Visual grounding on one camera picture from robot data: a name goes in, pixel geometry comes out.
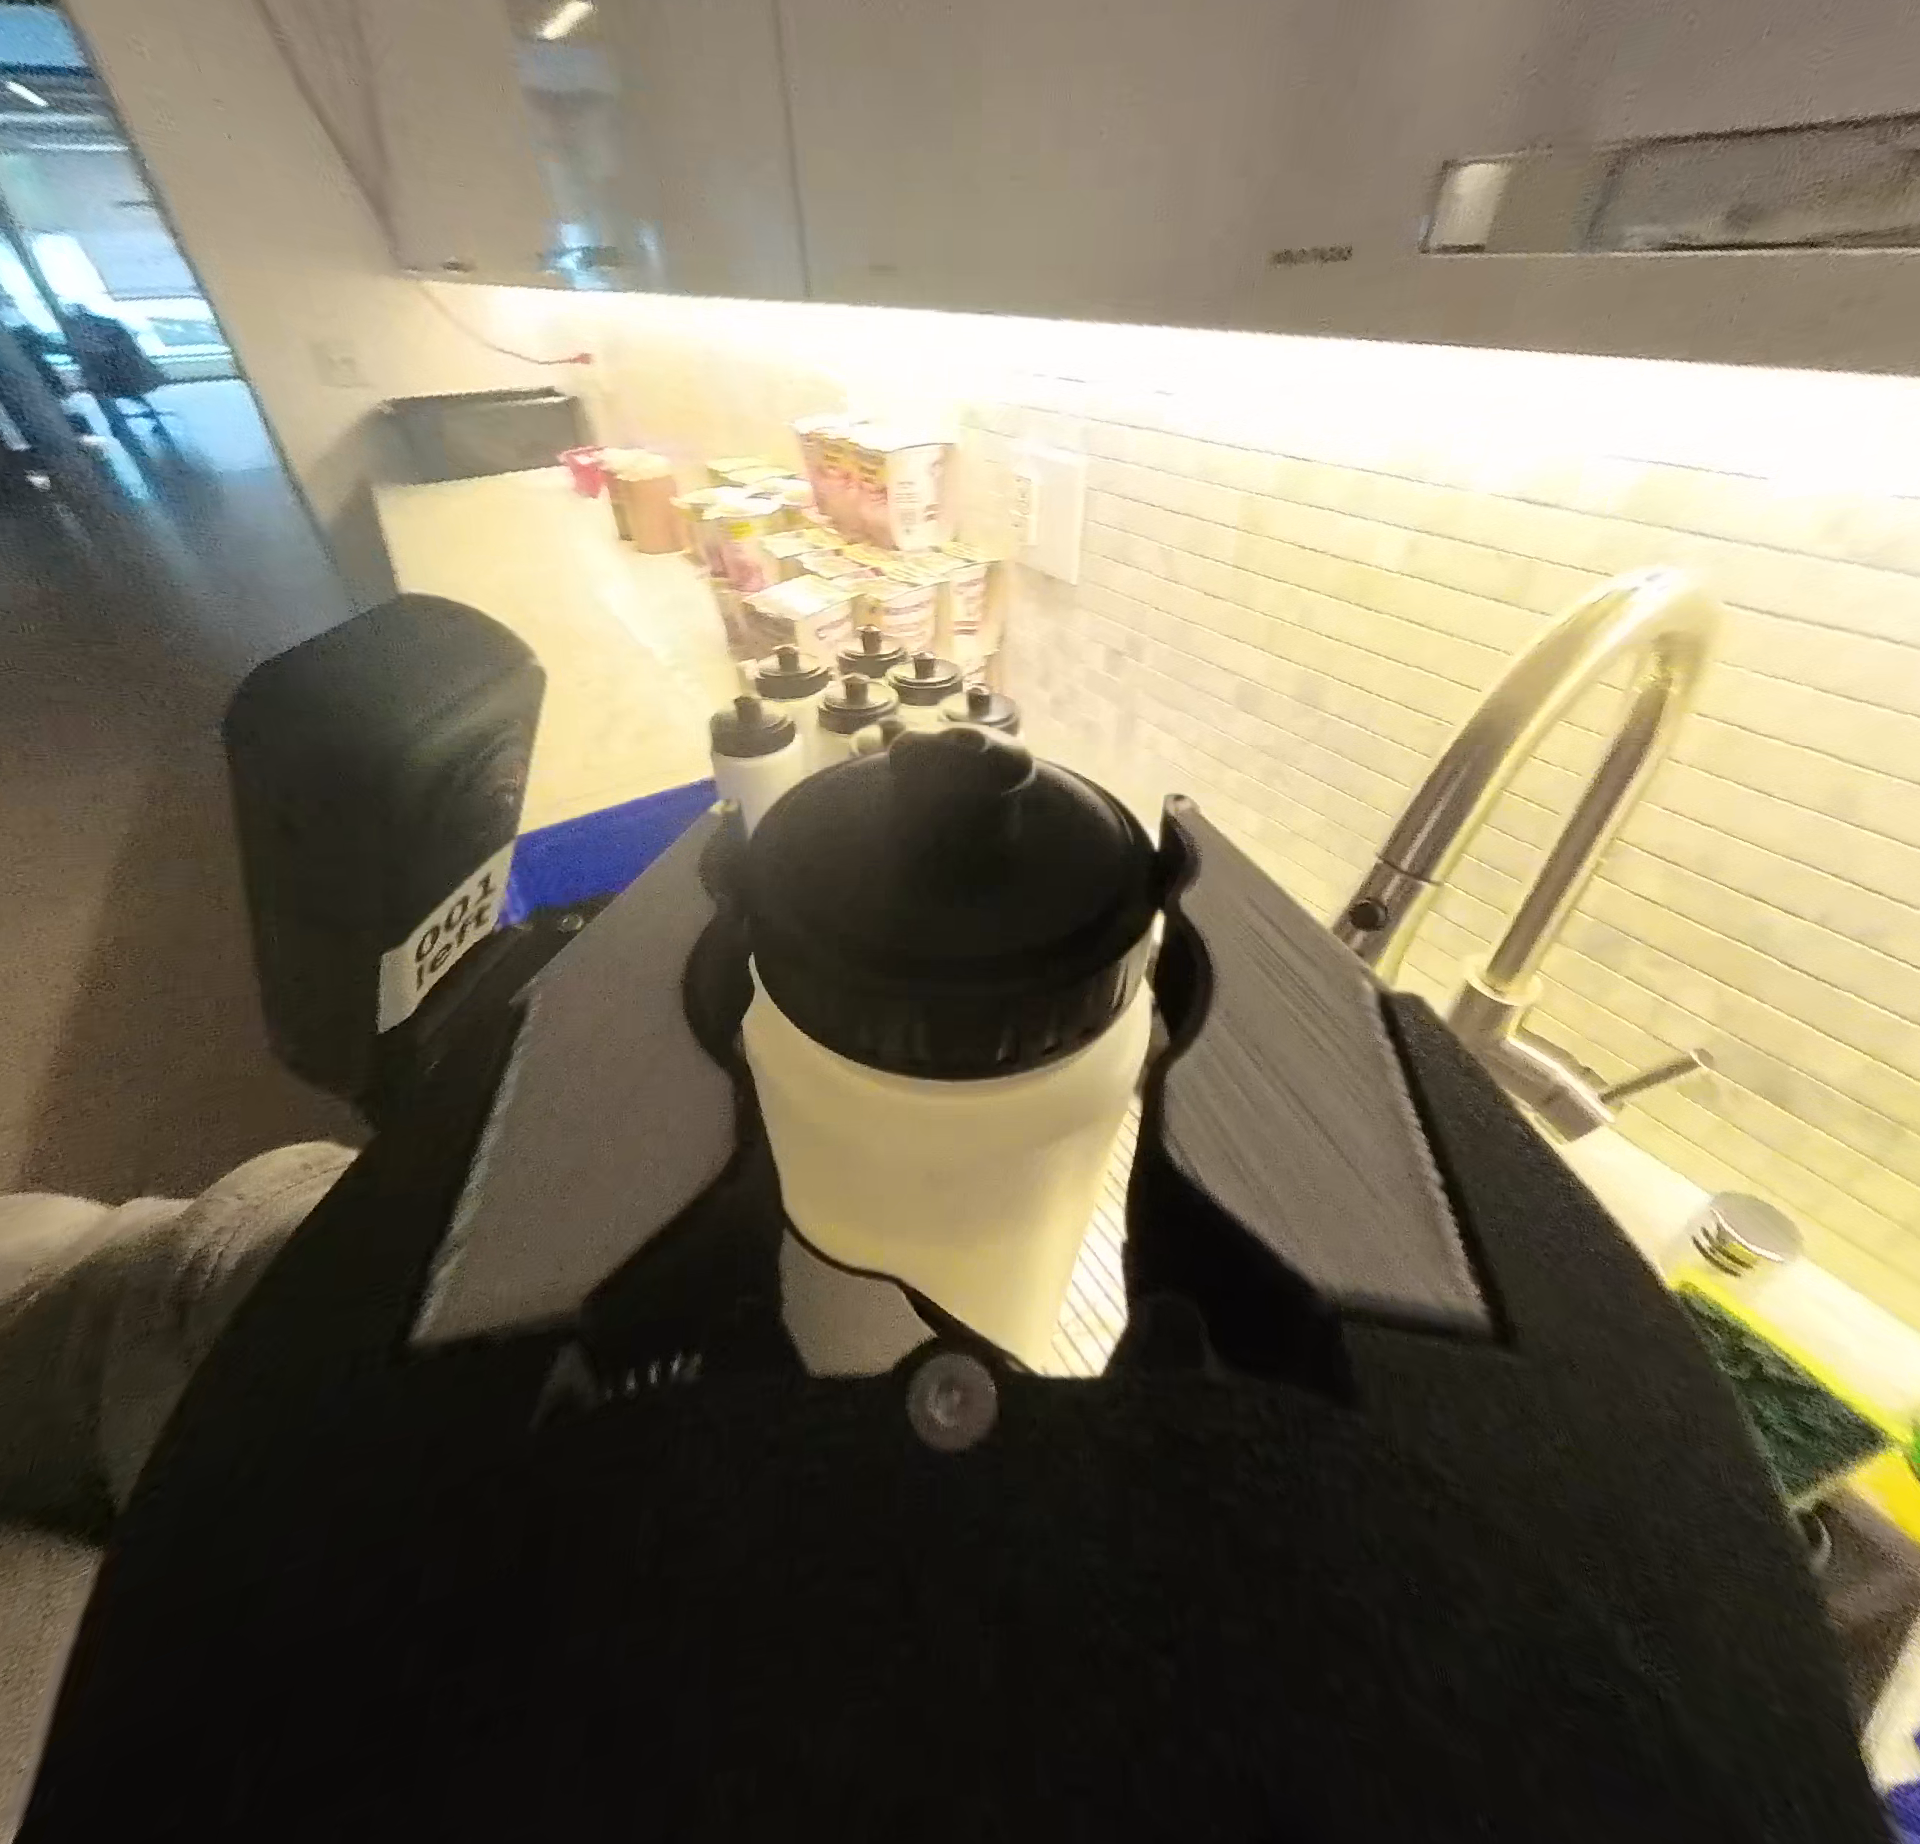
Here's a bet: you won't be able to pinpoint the red cable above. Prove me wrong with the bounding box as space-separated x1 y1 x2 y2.
426 277 597 372

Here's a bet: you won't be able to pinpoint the chrome counter cap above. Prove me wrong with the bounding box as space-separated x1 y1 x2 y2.
1679 1190 1806 1285

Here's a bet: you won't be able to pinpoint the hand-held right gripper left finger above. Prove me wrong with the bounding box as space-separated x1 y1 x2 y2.
407 821 743 1353

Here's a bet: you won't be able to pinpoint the cluster of white bottles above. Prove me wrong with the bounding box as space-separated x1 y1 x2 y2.
707 626 1025 843

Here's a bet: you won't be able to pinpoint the wire sink grid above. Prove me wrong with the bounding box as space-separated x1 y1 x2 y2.
1055 1184 1142 1374

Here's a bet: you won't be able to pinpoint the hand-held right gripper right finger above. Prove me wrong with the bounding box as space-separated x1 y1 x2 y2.
1151 798 1506 1345

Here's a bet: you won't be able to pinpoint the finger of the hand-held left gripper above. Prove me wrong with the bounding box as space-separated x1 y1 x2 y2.
776 1232 947 1378

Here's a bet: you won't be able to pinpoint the white wall outlet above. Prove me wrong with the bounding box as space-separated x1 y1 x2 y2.
1004 440 1086 584

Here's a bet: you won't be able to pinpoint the pile of instant noodle cups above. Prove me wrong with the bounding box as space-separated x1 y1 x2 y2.
674 410 999 677

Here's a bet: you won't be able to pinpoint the white marble desk countertop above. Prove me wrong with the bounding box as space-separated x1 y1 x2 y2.
373 465 1920 1427

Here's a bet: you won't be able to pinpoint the steel kitchen faucet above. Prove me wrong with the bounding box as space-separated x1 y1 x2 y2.
1332 566 1728 1145

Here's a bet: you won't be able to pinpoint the yellow green sponge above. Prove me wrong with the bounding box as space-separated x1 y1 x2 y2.
1667 1270 1895 1516

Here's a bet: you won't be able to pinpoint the white squeeze bottle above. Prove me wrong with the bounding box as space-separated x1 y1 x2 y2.
742 727 1163 1382

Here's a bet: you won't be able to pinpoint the blue plastic bin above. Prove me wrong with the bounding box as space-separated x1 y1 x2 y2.
501 779 722 928
1859 1670 1920 1825

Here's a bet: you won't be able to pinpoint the under-cabinet light strip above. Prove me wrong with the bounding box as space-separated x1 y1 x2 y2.
419 281 1920 429

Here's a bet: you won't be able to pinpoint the grey upper cabinets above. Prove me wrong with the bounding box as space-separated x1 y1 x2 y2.
215 0 1920 376

